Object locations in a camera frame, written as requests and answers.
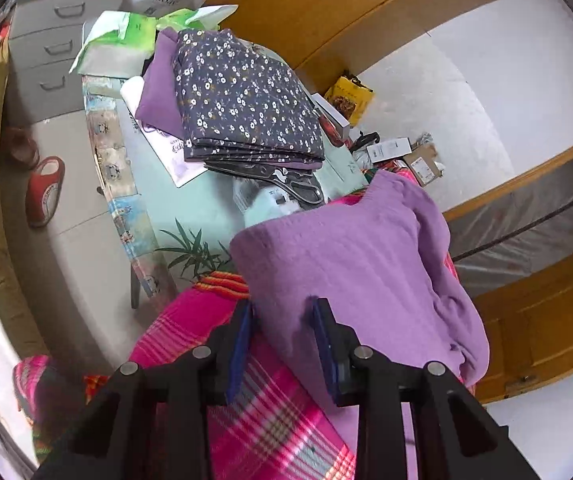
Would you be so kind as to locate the grey drawer cabinet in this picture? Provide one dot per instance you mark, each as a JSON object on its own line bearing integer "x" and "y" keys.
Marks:
{"x": 51, "y": 45}

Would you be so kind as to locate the white plastic package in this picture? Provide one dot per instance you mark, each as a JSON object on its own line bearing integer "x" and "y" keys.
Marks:
{"x": 176, "y": 160}

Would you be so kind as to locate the green tissue pack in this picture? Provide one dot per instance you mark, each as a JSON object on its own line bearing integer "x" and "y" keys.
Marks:
{"x": 116, "y": 35}

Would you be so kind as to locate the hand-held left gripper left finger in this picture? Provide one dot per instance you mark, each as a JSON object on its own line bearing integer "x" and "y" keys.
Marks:
{"x": 242, "y": 340}

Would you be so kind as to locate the wooden door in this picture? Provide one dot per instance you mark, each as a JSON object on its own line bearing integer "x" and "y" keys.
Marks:
{"x": 541, "y": 320}

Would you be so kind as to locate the red slipper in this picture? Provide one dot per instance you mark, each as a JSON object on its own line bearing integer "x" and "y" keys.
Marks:
{"x": 44, "y": 190}

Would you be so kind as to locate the wooden wardrobe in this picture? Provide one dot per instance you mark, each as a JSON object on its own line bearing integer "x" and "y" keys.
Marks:
{"x": 316, "y": 10}

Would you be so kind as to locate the white labelled box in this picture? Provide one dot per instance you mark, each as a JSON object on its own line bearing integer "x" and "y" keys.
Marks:
{"x": 389, "y": 150}

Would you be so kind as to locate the cardboard box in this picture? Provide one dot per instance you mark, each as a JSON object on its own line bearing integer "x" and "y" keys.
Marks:
{"x": 421, "y": 167}

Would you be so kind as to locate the brown slipper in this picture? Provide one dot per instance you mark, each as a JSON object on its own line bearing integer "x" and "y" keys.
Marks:
{"x": 21, "y": 147}

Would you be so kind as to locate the green printed table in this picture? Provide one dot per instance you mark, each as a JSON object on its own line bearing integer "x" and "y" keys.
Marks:
{"x": 201, "y": 210}

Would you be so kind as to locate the wooden door frame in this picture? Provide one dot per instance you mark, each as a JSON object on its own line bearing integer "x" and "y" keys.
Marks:
{"x": 541, "y": 160}

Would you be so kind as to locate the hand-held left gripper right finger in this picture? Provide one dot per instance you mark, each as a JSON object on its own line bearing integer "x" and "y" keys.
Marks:
{"x": 322, "y": 345}

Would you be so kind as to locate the large black scissors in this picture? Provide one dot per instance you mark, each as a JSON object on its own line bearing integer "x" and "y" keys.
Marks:
{"x": 286, "y": 187}

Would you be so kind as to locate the purple sweater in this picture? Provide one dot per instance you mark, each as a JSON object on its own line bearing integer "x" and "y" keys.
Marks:
{"x": 341, "y": 260}

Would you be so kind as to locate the yellow bag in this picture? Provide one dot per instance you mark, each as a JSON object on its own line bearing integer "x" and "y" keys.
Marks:
{"x": 349, "y": 100}

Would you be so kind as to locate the clear plastic door curtain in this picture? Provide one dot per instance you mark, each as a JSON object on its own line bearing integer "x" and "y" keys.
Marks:
{"x": 516, "y": 230}

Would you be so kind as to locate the folded purple cloth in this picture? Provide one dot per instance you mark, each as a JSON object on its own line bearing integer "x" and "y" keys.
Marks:
{"x": 159, "y": 100}

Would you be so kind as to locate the pink plaid blanket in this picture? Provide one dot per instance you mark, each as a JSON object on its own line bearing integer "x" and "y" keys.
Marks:
{"x": 266, "y": 425}

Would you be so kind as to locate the folded floral cloth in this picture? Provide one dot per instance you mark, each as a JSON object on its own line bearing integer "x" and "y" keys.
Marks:
{"x": 236, "y": 95}

